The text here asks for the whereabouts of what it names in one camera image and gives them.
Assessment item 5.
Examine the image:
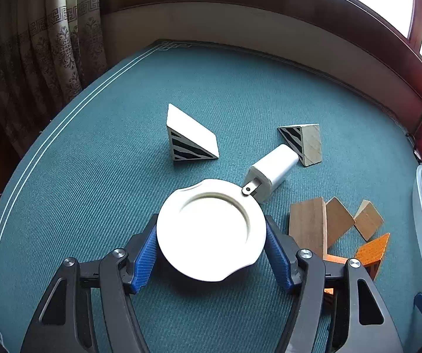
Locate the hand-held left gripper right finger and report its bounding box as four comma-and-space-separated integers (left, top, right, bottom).
264, 215, 404, 353

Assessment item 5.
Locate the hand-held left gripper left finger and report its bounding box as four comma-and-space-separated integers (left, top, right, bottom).
20, 224, 160, 353

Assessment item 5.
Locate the long plain wooden block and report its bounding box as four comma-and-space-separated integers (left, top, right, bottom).
289, 197, 328, 260

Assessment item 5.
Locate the orange wedge block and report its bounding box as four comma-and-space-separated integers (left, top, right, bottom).
354, 233, 391, 280
321, 253, 348, 297

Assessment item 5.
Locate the round white lid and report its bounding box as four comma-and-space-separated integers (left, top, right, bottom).
156, 178, 267, 283

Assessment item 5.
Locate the white charger plug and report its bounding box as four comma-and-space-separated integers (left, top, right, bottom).
241, 144, 300, 204

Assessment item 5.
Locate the small plain wooden block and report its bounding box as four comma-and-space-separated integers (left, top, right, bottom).
354, 199, 385, 242

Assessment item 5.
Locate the wooden zebra-striped wedge block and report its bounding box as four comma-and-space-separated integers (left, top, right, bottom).
277, 124, 323, 167

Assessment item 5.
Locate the white zebra-striped wedge block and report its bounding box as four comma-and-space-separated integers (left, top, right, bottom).
166, 103, 220, 163

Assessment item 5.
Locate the patterned beige curtain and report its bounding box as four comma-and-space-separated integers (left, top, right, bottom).
0, 0, 109, 162

